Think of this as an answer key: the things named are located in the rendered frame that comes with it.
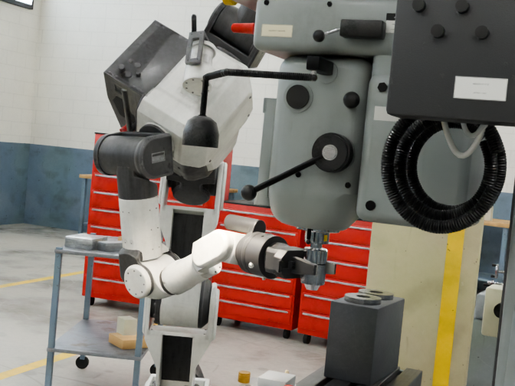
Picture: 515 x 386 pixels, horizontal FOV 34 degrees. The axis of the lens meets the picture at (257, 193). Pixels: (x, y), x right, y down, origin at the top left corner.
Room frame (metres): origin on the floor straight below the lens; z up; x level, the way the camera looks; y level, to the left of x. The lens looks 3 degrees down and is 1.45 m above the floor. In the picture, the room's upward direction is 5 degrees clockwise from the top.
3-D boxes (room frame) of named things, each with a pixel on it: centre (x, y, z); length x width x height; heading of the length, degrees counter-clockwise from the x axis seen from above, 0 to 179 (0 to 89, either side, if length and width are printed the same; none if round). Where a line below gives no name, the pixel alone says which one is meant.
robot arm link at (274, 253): (1.71, -0.06, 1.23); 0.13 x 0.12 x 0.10; 134
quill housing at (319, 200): (1.64, -0.13, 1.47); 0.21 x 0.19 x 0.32; 158
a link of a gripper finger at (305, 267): (1.62, -0.10, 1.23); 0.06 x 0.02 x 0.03; 44
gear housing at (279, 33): (1.62, -0.16, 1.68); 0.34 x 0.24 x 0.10; 68
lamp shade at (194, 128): (1.69, 0.12, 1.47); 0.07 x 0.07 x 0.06
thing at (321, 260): (1.64, -0.12, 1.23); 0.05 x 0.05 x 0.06
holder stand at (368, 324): (2.12, -0.30, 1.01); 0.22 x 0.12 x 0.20; 154
